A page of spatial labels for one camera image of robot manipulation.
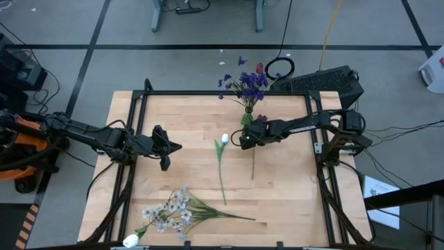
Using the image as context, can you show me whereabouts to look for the large purple flower bunch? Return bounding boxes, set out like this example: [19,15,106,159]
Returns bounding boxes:
[216,56,284,114]

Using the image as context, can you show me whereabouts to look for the black equipment case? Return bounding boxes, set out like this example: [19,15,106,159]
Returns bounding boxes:
[0,33,48,91]

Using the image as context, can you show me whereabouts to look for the small purple flower bunch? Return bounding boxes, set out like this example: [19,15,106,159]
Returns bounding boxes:
[238,71,270,108]

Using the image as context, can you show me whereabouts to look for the green glass vase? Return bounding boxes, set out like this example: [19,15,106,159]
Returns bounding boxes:
[240,106,255,126]

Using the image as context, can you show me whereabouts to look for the single white tulip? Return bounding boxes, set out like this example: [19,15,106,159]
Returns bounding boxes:
[122,224,151,249]

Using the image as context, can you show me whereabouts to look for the black power strip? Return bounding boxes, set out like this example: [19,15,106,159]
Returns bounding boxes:
[175,6,202,15]

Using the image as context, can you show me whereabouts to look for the grey desk legs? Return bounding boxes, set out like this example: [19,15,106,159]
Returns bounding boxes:
[151,0,266,34]

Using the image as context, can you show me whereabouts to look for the black hanging cable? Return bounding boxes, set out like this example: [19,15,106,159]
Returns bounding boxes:
[264,0,296,81]

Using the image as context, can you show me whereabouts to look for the white tulip stem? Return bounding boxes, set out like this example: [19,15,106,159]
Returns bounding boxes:
[213,133,230,206]

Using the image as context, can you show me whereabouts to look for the black computer tower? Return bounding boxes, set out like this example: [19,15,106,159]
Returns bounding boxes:
[269,65,365,110]

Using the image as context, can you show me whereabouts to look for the white plastic device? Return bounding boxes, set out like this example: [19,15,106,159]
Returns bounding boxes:
[418,44,444,94]

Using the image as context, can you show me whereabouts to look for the pink red tulip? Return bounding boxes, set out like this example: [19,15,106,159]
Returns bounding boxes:
[250,62,265,181]

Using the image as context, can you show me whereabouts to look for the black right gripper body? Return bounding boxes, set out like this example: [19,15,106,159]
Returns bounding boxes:
[239,119,280,150]

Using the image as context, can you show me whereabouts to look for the black metal beam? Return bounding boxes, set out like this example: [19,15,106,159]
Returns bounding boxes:
[364,178,444,211]

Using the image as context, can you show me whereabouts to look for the orange black mobile base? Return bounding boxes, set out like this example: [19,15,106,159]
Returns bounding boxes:
[0,110,67,195]

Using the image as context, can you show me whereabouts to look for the white flower bunch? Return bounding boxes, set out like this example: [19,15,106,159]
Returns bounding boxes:
[141,183,257,243]

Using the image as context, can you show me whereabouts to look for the yellow hanging cable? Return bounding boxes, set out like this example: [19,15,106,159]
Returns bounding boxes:
[318,0,344,72]

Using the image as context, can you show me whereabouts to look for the white paper sheet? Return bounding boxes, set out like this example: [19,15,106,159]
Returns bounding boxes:
[362,175,402,231]

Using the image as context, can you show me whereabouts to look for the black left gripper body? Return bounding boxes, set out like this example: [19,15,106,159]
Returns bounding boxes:
[137,135,164,158]

